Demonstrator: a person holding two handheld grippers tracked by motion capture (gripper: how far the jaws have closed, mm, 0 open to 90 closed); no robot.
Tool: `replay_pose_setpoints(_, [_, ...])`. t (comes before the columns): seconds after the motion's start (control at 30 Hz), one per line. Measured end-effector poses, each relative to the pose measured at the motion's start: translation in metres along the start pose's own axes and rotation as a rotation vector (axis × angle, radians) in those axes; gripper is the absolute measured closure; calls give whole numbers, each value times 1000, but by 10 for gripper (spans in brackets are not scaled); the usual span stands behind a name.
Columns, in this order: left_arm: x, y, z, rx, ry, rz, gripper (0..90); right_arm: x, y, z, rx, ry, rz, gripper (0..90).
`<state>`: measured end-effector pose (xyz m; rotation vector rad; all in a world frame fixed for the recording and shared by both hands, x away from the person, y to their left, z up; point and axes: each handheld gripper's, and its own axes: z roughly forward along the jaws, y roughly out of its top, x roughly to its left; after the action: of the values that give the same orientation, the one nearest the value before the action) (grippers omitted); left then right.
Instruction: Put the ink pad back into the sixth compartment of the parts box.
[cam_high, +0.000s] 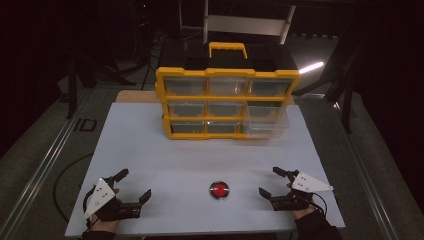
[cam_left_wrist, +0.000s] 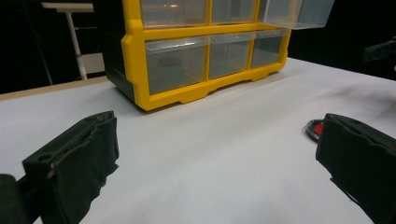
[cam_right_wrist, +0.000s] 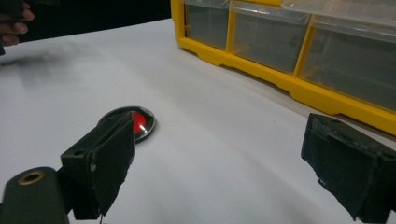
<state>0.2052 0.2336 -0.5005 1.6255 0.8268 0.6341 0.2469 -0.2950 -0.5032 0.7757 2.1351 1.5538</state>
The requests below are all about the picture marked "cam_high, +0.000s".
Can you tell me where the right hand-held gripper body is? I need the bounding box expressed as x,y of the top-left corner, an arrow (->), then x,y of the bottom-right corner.
270,171 -> 334,212

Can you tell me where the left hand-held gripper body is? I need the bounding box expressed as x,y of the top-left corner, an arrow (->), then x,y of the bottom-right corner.
82,177 -> 143,223

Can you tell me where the person's left hand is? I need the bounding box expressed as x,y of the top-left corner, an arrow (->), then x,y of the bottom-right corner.
89,213 -> 120,233

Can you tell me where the person's right hand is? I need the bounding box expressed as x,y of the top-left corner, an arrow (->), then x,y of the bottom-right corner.
293,205 -> 317,221

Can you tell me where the clear plastic drawer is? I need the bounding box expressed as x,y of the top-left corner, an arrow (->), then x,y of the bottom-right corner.
240,118 -> 290,140
245,101 -> 289,123

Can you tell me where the red round button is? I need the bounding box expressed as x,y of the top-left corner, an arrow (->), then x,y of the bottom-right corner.
209,180 -> 230,200

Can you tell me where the wooden board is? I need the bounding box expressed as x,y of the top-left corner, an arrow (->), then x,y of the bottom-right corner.
114,89 -> 162,104

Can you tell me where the black metal stand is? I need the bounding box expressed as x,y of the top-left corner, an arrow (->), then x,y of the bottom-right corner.
293,29 -> 368,134
65,49 -> 138,120

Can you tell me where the white light strip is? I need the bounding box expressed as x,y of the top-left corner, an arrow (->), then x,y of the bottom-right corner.
297,61 -> 325,75

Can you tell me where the yellow and black drawer organizer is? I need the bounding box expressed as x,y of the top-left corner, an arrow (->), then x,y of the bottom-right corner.
154,41 -> 301,141

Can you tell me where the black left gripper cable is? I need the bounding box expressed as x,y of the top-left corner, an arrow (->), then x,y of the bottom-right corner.
82,185 -> 98,230

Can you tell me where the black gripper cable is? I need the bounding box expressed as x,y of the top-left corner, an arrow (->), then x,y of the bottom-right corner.
82,185 -> 98,230
312,192 -> 329,215

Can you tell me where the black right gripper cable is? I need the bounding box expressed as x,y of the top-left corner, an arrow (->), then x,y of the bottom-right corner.
312,192 -> 329,215

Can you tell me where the black floor cable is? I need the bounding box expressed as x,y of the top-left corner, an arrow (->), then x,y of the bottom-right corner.
52,153 -> 95,224

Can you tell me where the silver floor rail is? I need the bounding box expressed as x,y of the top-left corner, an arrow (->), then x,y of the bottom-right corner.
0,89 -> 94,240
328,96 -> 401,240

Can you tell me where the silver metal frame stand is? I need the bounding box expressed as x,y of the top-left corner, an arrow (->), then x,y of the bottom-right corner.
202,0 -> 297,45

